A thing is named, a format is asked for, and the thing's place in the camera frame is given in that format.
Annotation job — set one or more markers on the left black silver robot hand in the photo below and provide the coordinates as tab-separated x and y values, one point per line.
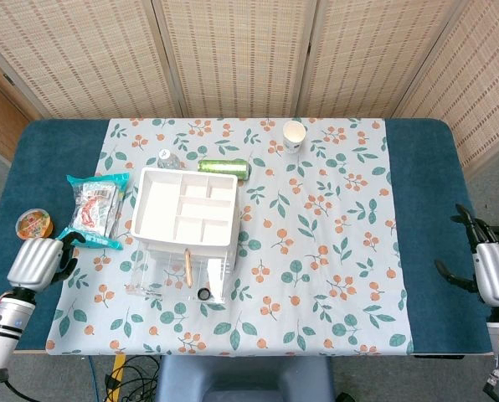
34	264

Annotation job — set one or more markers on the white plastic drawer organizer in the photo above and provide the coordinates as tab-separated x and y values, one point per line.
161	209

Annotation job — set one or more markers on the clear drawer with hammer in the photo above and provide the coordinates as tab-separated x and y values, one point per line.
166	268

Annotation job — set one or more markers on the clear water bottle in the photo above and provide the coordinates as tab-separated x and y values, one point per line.
168	159

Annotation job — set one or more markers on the fruit leaf print tablecloth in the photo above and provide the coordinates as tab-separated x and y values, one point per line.
316	251

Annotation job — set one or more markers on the green drink can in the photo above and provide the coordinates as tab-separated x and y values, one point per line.
224	168

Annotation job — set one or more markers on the blue padded seat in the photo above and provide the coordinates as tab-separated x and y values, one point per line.
245	377

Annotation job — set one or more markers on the dark teal table cover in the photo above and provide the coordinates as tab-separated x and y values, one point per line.
433	209

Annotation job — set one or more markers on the flower print paper cup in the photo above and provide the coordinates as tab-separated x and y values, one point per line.
294	136

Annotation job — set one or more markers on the bamboo folding screen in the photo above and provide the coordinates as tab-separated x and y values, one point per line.
233	54

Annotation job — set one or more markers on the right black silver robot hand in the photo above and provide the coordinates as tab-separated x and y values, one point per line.
498	272

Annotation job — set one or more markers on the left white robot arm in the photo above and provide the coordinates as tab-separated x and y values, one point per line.
2	326

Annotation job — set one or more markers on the dark round cap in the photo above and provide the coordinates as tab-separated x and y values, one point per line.
204	294

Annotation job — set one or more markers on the orange jelly cup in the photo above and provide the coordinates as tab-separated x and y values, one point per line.
33	224

